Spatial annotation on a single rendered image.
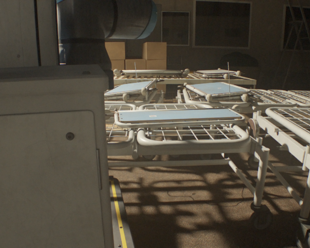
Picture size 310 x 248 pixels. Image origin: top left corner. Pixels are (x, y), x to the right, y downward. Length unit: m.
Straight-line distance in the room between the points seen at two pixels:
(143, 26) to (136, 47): 6.32
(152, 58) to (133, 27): 4.01
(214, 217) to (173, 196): 0.30
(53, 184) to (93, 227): 0.08
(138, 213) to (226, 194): 0.59
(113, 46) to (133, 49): 2.45
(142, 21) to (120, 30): 0.09
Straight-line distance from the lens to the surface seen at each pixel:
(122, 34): 0.90
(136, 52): 7.23
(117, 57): 4.83
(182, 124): 1.30
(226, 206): 1.59
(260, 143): 1.27
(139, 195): 1.65
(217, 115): 1.47
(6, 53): 0.73
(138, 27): 0.91
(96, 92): 0.27
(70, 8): 0.81
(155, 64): 4.91
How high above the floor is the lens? 0.86
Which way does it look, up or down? 15 degrees down
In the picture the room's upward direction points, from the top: straight up
